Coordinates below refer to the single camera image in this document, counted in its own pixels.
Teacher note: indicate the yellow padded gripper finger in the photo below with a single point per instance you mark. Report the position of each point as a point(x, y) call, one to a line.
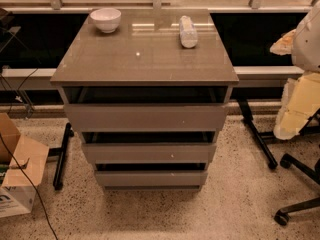
point(283, 46)
point(300, 101)

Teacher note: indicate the grey drawer cabinet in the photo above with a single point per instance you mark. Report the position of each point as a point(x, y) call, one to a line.
point(146, 51)

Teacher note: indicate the grey top drawer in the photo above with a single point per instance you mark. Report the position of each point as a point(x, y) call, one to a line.
point(146, 108)

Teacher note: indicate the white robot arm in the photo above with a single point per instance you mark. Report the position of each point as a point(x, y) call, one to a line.
point(305, 53)

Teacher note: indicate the black right table leg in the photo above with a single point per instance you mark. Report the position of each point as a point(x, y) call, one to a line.
point(261, 137)

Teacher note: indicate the black left table leg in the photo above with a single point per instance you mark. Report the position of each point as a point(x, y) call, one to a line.
point(60, 153)

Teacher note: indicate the open cardboard box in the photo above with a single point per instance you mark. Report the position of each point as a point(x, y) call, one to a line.
point(23, 162)

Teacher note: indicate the grey middle drawer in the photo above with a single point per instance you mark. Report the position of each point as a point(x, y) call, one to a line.
point(149, 147)

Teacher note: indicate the grey drawer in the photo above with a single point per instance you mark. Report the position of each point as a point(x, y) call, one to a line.
point(149, 147)
point(173, 175)
point(146, 108)

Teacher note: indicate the black table leg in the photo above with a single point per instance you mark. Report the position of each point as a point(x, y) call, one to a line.
point(60, 153)
point(261, 137)

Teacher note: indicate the white ceramic bowl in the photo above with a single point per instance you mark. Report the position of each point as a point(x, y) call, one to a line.
point(106, 20)

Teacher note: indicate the grey bottom drawer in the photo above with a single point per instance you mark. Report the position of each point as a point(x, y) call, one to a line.
point(173, 175)

